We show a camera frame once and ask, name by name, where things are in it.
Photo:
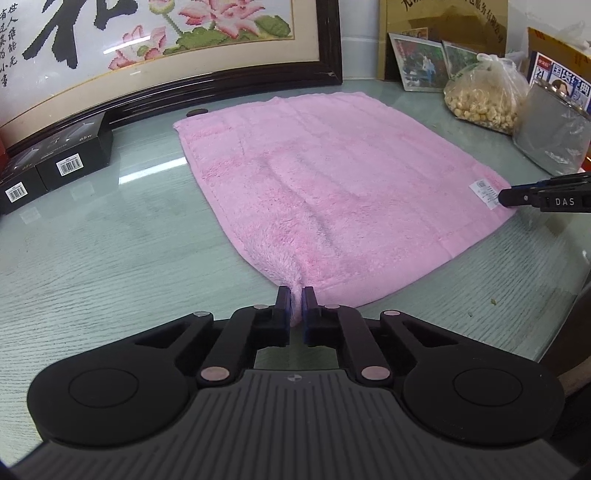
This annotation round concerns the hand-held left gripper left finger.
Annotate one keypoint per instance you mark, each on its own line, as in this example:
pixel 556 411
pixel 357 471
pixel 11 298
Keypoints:
pixel 284 314

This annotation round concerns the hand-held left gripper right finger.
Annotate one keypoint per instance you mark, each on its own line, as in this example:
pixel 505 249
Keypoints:
pixel 308 314

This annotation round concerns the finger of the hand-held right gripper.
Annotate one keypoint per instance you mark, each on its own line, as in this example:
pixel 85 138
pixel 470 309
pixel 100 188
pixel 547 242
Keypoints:
pixel 521 197
pixel 572 179

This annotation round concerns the pink towel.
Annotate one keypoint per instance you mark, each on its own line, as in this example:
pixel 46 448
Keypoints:
pixel 341 184

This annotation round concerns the grey pouch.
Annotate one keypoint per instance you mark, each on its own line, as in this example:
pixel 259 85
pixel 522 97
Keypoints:
pixel 551 129

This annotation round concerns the plastic bag of nuts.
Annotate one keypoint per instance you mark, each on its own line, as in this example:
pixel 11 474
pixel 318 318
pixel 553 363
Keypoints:
pixel 485 101

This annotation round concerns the printed cardboard box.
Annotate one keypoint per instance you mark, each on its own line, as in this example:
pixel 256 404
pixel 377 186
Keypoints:
pixel 563 64

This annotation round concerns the small framed garden photo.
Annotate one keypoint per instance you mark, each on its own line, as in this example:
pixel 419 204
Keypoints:
pixel 459 57

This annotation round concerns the framed photo of people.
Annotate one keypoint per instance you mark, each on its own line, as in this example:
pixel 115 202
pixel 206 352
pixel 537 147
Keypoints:
pixel 418 62

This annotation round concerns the brown cardboard box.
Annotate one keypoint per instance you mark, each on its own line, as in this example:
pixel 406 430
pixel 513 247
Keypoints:
pixel 443 18

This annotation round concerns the small brown round coin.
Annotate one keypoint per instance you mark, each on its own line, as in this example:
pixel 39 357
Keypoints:
pixel 197 112

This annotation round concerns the black charger box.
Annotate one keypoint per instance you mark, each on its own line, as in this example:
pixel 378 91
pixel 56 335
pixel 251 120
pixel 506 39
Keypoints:
pixel 18 184
pixel 74 152

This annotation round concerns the framed lotus cross-stitch picture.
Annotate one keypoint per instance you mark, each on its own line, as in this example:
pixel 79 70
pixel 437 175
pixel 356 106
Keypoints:
pixel 152 60

